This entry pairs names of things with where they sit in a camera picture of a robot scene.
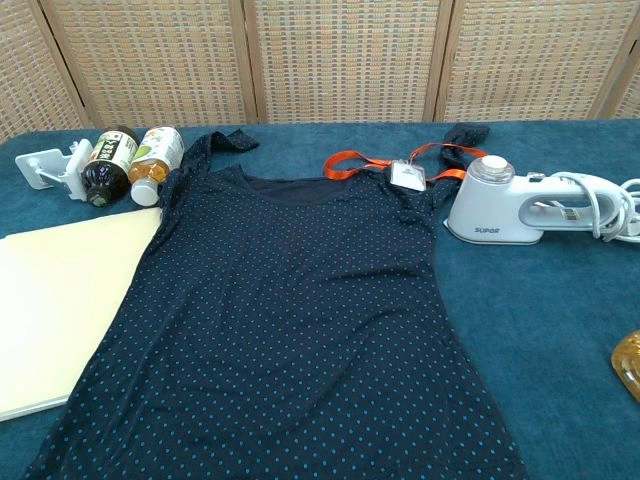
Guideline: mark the navy polka dot shirt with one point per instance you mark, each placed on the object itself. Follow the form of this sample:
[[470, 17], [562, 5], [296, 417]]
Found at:
[[280, 310]]

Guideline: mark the woven folding screen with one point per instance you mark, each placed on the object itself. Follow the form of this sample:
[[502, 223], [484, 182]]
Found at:
[[345, 60]]

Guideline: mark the dark tea bottle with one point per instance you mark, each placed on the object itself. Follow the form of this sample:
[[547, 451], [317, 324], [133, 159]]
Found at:
[[107, 165]]

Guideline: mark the cream folder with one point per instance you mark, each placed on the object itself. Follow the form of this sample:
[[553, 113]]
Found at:
[[65, 290]]

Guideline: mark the amber tea bottle green label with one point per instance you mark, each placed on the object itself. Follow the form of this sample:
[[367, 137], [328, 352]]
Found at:
[[152, 160]]

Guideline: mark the amber bottle white label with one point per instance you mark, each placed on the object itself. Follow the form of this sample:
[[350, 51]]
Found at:
[[627, 365]]

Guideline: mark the white plastic bracket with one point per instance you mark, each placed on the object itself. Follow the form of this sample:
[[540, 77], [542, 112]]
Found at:
[[42, 167]]

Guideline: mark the clear ID badge holder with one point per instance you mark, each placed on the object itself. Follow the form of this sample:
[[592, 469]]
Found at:
[[407, 175]]

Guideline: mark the white handheld garment steamer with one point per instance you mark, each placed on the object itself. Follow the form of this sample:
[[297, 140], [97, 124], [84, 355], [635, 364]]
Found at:
[[480, 215]]

